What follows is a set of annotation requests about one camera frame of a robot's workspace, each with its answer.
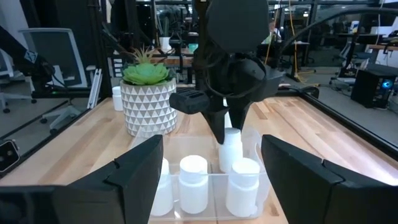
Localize grey office chair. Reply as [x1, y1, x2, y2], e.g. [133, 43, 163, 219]
[17, 27, 97, 135]

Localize green succulent in patterned pot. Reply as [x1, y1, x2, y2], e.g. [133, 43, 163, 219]
[119, 46, 178, 138]

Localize silver aluminium profiles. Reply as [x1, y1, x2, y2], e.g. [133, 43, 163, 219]
[86, 68, 103, 110]

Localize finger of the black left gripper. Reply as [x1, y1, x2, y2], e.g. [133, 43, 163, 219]
[201, 105, 231, 146]
[228, 102, 252, 131]

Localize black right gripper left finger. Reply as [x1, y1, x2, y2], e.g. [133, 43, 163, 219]
[0, 134, 165, 224]

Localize black desk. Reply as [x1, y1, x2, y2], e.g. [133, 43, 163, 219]
[257, 40, 312, 82]

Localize clear plastic basket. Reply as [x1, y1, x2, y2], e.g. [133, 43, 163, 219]
[129, 126, 271, 222]

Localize black computer tower blue light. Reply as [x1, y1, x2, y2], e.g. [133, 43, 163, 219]
[350, 68, 397, 110]

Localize person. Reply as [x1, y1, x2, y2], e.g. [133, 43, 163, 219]
[262, 21, 282, 44]

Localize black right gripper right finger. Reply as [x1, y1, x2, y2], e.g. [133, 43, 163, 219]
[261, 134, 398, 224]

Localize white office chair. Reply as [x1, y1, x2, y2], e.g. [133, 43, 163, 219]
[0, 48, 38, 114]

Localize wooden desk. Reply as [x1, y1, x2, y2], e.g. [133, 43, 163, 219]
[365, 43, 398, 52]

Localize small black camera device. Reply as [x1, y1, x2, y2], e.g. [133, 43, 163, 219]
[0, 139, 21, 174]

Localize wooden bench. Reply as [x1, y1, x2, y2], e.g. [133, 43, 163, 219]
[149, 55, 195, 68]

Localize stack of white boxes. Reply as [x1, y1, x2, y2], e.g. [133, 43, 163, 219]
[112, 57, 124, 78]

